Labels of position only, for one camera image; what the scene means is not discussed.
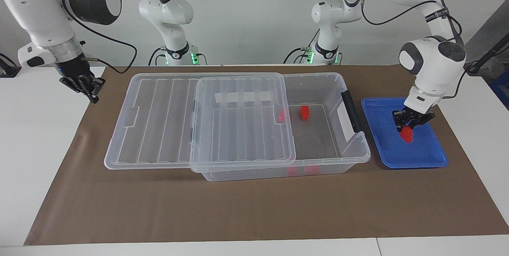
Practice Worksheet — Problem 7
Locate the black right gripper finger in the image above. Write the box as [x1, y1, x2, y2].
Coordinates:
[66, 78, 94, 98]
[85, 76, 107, 104]

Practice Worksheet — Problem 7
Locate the clear ribbed plastic lid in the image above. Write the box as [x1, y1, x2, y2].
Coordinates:
[104, 72, 297, 174]

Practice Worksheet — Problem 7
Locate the blue plastic tray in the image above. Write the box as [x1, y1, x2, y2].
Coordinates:
[361, 97, 449, 169]

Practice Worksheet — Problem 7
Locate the clear plastic storage box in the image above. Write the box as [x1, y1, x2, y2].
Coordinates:
[191, 72, 371, 182]

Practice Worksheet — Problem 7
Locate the black table clamp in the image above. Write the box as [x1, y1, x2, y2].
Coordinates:
[0, 52, 21, 78]

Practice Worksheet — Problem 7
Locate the blue crate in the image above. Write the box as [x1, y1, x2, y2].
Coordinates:
[490, 69, 509, 110]

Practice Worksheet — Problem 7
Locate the black stand pole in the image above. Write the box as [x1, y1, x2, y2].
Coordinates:
[465, 33, 509, 76]

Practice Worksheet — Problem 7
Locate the brown table mat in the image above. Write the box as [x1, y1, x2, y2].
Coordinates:
[24, 65, 509, 246]

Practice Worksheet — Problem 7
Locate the black box latch handle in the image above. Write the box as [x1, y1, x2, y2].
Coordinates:
[341, 91, 365, 134]

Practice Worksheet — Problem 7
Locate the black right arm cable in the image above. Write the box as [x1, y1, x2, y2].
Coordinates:
[62, 0, 138, 74]

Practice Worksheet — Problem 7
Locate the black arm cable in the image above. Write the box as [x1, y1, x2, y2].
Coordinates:
[359, 0, 468, 100]
[62, 0, 138, 74]

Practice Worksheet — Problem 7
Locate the black base cable bundle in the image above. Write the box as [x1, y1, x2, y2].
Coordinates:
[149, 45, 207, 66]
[283, 29, 321, 65]

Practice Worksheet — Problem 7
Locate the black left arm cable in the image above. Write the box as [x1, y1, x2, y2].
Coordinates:
[359, 0, 468, 100]

